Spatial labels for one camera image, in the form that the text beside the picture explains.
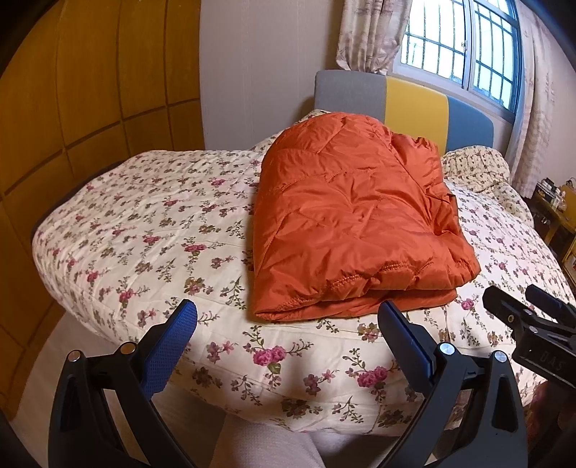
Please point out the pink checked curtain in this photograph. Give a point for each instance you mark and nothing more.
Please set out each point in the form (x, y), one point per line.
(535, 112)

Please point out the grey yellow blue headboard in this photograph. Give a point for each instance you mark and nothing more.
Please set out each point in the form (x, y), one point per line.
(414, 103)

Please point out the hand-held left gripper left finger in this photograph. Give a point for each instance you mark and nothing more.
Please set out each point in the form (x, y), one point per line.
(168, 342)

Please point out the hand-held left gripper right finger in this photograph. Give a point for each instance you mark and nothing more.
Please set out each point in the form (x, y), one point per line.
(418, 355)

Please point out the wooden desk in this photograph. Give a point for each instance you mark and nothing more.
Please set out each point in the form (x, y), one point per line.
(549, 220)

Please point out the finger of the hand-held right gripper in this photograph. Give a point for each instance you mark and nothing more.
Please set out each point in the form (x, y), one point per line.
(506, 308)
(551, 306)

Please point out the light wooden shelf rack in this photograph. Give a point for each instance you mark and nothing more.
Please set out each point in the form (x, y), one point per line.
(570, 258)

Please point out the orange quilted jacket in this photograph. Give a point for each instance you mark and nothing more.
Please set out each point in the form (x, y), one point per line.
(351, 216)

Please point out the beige patterned curtain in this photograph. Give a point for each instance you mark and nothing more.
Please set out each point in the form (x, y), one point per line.
(369, 36)

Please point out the person's legs in white trousers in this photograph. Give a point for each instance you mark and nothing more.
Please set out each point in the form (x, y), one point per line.
(270, 443)

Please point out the red cloth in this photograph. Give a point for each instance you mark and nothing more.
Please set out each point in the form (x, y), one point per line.
(537, 405)

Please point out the floral quilt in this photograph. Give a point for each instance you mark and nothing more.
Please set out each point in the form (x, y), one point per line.
(135, 225)

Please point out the wooden wardrobe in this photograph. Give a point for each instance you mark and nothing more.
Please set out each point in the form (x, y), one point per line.
(90, 112)

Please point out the barred window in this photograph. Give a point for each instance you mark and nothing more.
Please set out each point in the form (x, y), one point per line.
(450, 40)

